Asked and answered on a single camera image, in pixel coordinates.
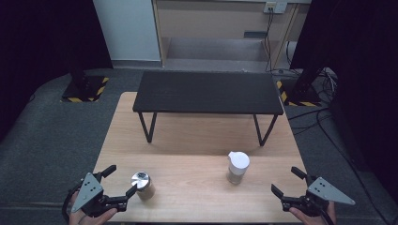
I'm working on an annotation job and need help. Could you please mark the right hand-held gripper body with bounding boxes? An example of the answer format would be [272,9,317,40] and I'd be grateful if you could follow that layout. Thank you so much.
[281,176,357,218]

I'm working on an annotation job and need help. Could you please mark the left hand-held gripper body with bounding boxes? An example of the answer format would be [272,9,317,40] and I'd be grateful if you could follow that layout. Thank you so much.
[62,172,130,218]

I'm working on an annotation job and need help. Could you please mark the silver lid spice jar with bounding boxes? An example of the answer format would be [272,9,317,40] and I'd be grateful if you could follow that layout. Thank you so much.
[130,171,157,202]

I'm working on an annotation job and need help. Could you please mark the white lid spice jar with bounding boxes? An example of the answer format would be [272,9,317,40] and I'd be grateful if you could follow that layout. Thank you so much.
[226,151,251,186]

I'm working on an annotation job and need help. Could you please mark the black shelf with metal legs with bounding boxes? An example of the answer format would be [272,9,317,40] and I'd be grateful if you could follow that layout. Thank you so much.
[131,70,285,147]

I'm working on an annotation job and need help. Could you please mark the person's left hand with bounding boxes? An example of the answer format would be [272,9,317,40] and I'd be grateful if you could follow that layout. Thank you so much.
[67,191,118,225]

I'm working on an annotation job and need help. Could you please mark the person's right hand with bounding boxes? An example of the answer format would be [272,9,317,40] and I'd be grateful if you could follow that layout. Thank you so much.
[288,201,338,225]

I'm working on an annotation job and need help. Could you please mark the black stand with striped base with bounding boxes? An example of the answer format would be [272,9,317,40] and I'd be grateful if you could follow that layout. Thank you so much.
[60,54,111,104]
[276,66,324,108]

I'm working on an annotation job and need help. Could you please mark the black curtain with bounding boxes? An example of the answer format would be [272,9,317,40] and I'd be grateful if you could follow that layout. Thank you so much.
[0,0,115,142]
[290,0,398,196]

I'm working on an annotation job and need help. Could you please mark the right hand-held gripper black cable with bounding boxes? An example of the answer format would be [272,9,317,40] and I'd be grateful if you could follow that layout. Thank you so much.
[318,208,336,225]

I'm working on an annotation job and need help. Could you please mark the hand-held gripper black cable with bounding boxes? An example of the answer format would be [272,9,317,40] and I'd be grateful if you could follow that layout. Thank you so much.
[61,184,83,225]
[318,208,336,225]

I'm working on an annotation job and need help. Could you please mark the left hand-held gripper black cable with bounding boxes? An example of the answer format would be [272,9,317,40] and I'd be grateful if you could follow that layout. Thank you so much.
[61,184,83,225]

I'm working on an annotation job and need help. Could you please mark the black floor cables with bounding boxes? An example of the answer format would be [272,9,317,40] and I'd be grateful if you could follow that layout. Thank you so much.
[285,106,337,136]

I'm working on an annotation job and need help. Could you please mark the black cable from wall socket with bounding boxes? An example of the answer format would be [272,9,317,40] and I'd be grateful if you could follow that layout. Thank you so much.
[264,8,276,73]

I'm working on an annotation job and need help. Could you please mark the white wall panel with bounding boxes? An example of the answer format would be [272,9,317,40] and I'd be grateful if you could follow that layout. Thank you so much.
[92,0,162,62]

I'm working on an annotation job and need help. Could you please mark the white wall socket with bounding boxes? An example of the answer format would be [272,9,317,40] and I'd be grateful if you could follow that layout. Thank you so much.
[263,1,287,14]

